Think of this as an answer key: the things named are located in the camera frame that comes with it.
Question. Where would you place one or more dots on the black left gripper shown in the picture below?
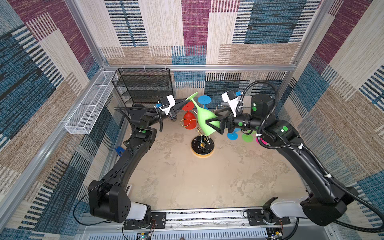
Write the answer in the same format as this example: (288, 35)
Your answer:
(177, 110)

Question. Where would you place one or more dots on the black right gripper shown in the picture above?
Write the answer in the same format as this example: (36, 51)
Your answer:
(229, 119)

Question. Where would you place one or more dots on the green wine glass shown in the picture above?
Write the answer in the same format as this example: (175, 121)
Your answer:
(203, 115)
(248, 137)

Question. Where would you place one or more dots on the blue wine glass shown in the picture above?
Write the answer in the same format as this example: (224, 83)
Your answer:
(234, 135)
(204, 101)

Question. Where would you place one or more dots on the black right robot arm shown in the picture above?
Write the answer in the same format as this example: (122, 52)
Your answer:
(328, 198)

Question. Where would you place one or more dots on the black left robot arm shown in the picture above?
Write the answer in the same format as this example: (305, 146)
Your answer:
(108, 198)

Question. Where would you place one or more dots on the red wine glass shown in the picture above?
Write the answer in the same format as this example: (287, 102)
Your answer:
(189, 120)

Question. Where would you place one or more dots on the gold wine glass rack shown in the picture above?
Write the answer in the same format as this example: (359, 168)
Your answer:
(202, 146)

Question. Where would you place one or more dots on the black mesh shelf rack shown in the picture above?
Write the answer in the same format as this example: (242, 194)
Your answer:
(142, 86)

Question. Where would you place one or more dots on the blue stapler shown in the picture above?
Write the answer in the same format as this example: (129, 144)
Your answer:
(120, 151)

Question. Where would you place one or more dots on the pink white calculator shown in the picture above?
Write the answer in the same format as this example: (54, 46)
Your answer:
(128, 189)

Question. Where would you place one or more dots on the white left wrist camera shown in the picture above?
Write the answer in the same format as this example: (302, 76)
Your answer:
(166, 103)

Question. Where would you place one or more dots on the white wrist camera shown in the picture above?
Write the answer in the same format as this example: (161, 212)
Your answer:
(234, 100)
(166, 103)

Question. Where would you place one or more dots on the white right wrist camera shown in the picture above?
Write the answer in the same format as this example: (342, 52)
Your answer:
(234, 100)

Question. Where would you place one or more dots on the white wire mesh basket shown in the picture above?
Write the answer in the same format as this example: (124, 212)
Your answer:
(88, 111)

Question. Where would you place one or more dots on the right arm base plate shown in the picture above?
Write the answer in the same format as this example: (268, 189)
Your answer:
(261, 217)

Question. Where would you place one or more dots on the aluminium front rail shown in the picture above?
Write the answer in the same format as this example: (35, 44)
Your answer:
(233, 224)

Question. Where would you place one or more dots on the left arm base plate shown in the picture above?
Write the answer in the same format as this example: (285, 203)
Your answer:
(156, 220)

